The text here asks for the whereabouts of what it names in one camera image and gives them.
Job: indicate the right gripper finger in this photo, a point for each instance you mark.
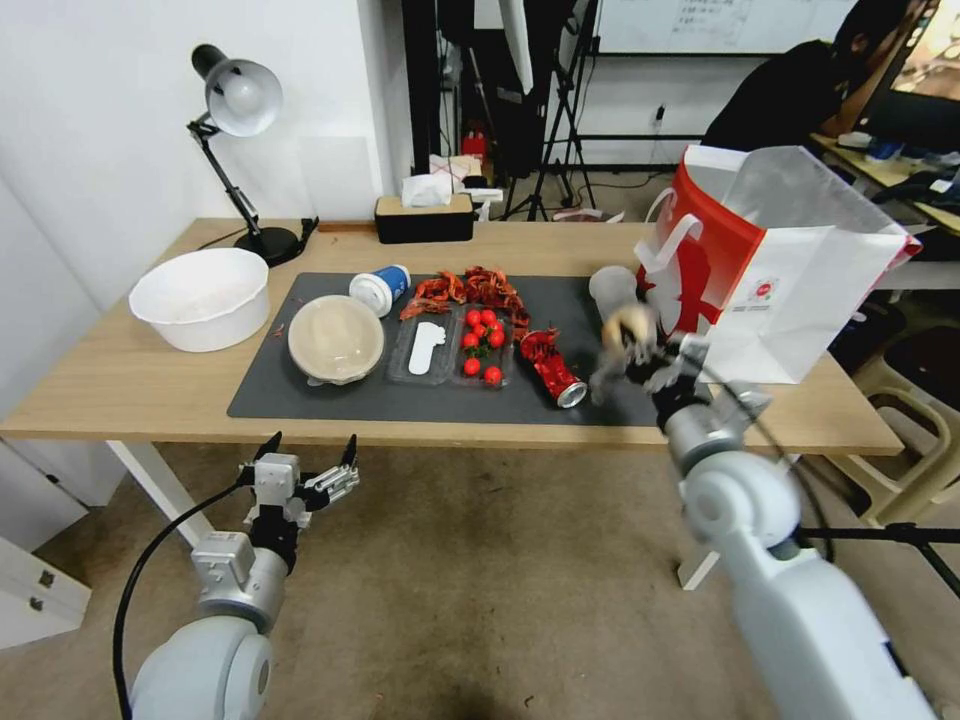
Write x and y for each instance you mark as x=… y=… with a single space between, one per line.
x=679 y=346
x=609 y=375

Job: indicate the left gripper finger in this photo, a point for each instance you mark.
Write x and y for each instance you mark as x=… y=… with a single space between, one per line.
x=262 y=450
x=337 y=484

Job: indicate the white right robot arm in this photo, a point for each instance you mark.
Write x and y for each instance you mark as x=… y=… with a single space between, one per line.
x=795 y=622

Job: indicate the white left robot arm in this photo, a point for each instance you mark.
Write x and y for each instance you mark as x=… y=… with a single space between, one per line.
x=202 y=667

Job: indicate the red and white delivery bag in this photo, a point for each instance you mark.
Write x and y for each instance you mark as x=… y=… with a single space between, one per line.
x=780 y=300

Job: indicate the clear plastic takeout box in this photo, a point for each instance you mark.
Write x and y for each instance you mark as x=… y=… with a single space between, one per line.
x=450 y=375

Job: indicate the black tissue box wooden lid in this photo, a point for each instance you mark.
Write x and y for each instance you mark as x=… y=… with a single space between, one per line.
x=424 y=221

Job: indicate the crushed red drink can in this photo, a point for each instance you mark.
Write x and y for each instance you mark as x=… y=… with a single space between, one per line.
x=555 y=375

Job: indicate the translucent plastic cup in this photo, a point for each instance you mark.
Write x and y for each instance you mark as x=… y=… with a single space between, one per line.
x=611 y=285

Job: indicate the dark grey table mat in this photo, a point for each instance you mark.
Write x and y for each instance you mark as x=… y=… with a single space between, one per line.
x=420 y=405

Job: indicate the wooden table with white legs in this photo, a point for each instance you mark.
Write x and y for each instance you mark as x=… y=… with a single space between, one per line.
x=150 y=390

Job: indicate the kraft bowl with clear lid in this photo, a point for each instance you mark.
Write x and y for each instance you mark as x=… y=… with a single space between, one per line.
x=334 y=337

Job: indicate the white plastic basin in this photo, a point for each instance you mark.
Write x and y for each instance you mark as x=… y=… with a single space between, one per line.
x=199 y=307

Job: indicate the white flat plastic piece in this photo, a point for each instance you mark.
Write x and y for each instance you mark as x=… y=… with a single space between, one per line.
x=424 y=352

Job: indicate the blue and white paper cup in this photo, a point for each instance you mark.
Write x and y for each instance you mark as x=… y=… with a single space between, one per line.
x=390 y=283

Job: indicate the white cabinet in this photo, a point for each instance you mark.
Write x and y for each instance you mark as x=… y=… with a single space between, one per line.
x=30 y=600

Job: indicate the beige plastic stool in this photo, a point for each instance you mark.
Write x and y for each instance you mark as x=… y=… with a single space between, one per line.
x=911 y=450

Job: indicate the white tissue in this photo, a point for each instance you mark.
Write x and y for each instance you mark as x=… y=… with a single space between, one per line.
x=426 y=191

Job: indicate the black tripod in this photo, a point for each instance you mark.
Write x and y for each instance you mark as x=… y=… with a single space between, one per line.
x=564 y=112

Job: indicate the wooden side desk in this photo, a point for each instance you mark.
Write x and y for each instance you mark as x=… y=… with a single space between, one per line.
x=877 y=172

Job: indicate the red fire extinguisher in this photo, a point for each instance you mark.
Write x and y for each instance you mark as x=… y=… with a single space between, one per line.
x=472 y=142

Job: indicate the black stand bar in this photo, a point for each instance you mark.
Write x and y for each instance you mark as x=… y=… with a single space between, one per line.
x=885 y=534

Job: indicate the person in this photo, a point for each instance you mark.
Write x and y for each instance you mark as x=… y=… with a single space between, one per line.
x=780 y=90

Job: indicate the whiteboard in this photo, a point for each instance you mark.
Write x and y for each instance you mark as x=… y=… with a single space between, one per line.
x=712 y=22

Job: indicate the white photo reflector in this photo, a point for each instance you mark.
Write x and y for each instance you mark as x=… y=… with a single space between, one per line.
x=517 y=37

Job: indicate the black desk lamp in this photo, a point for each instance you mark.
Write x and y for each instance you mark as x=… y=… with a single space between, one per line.
x=244 y=94

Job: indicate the computer monitor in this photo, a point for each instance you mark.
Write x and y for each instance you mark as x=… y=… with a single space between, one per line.
x=922 y=60

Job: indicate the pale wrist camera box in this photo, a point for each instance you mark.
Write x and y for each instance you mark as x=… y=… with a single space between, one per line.
x=276 y=478

